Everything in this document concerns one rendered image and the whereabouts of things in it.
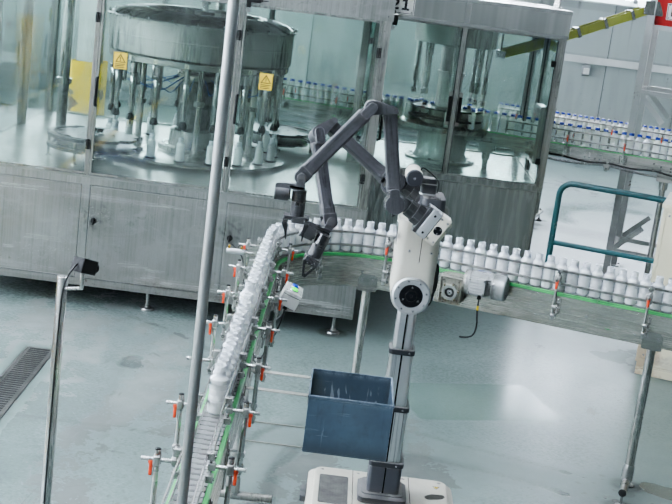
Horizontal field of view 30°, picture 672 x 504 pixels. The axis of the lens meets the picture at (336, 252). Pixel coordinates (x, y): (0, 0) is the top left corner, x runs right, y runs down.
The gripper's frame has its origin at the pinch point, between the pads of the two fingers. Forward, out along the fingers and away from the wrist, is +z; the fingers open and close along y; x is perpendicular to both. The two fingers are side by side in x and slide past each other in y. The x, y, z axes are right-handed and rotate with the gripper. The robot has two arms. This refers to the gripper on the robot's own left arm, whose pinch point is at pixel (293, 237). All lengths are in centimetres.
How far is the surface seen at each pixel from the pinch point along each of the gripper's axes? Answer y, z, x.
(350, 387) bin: 30, 51, -22
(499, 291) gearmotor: 100, 41, 127
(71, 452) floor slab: -97, 141, 87
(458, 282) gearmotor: 80, 42, 135
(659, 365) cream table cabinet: 243, 128, 335
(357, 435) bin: 34, 58, -52
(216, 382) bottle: -15, 29, -98
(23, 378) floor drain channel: -147, 141, 178
